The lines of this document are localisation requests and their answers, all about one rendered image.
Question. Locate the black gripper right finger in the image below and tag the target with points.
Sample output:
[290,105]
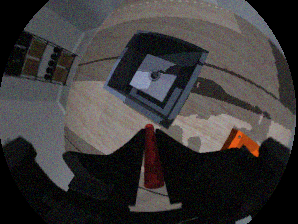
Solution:
[182,166]

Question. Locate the red peg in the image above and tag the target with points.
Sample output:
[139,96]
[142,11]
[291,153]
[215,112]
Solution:
[153,178]

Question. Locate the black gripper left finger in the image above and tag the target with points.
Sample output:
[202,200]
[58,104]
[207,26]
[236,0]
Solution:
[122,167]

